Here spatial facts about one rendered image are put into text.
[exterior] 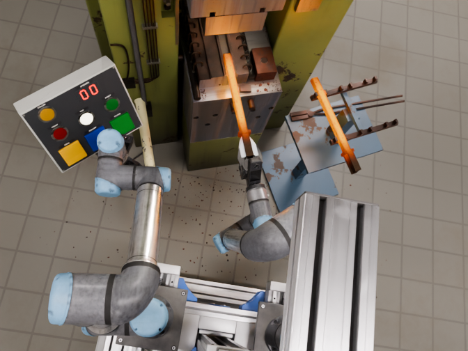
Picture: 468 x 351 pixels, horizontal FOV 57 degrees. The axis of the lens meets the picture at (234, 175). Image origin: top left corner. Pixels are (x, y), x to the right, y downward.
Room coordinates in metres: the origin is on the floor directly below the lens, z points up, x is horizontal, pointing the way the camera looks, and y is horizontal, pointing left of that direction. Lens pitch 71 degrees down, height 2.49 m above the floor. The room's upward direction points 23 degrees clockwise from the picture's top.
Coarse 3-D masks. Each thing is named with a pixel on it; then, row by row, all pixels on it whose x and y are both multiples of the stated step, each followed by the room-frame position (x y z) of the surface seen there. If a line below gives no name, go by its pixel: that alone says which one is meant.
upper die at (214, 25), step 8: (216, 16) 0.84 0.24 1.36; (224, 16) 0.85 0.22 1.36; (232, 16) 0.87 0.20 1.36; (240, 16) 0.88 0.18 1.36; (248, 16) 0.90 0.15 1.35; (256, 16) 0.91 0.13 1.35; (264, 16) 0.93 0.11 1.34; (208, 24) 0.83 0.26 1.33; (216, 24) 0.84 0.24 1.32; (224, 24) 0.86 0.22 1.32; (232, 24) 0.87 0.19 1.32; (240, 24) 0.89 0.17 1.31; (248, 24) 0.90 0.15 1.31; (256, 24) 0.92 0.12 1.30; (208, 32) 0.83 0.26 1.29; (216, 32) 0.84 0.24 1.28; (224, 32) 0.86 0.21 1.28; (232, 32) 0.87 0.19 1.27
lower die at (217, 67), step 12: (192, 24) 1.04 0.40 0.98; (192, 36) 0.99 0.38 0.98; (204, 36) 1.01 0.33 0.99; (216, 36) 1.02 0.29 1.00; (228, 36) 1.05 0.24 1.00; (192, 48) 0.96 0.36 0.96; (204, 48) 0.96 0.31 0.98; (216, 48) 0.98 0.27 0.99; (240, 48) 1.02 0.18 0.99; (204, 60) 0.91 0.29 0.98; (216, 60) 0.93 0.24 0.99; (240, 60) 0.97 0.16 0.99; (204, 72) 0.86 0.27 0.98; (216, 72) 0.87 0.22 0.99; (240, 72) 0.92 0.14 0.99; (204, 84) 0.83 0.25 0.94; (216, 84) 0.86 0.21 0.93; (228, 84) 0.89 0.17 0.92
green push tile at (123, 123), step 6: (126, 114) 0.55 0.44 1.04; (114, 120) 0.51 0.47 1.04; (120, 120) 0.52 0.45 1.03; (126, 120) 0.53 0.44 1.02; (114, 126) 0.49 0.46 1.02; (120, 126) 0.51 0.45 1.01; (126, 126) 0.52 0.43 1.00; (132, 126) 0.53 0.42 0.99; (120, 132) 0.49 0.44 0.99; (126, 132) 0.50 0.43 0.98
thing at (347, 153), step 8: (312, 80) 1.05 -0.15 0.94; (320, 88) 1.03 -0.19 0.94; (320, 96) 0.99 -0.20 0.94; (328, 104) 0.97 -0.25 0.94; (328, 112) 0.94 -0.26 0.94; (328, 120) 0.91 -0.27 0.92; (336, 120) 0.91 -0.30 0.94; (336, 128) 0.88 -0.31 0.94; (336, 136) 0.85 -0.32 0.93; (344, 136) 0.86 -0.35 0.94; (344, 144) 0.83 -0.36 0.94; (344, 152) 0.79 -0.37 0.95; (352, 152) 0.81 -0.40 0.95; (352, 160) 0.77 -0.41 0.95; (352, 168) 0.75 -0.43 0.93; (360, 168) 0.75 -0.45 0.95
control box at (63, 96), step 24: (72, 72) 0.56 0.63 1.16; (96, 72) 0.58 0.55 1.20; (48, 96) 0.44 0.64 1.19; (72, 96) 0.48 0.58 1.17; (96, 96) 0.53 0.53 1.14; (120, 96) 0.58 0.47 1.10; (24, 120) 0.34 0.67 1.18; (48, 120) 0.38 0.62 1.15; (72, 120) 0.42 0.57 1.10; (96, 120) 0.47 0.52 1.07; (48, 144) 0.32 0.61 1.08
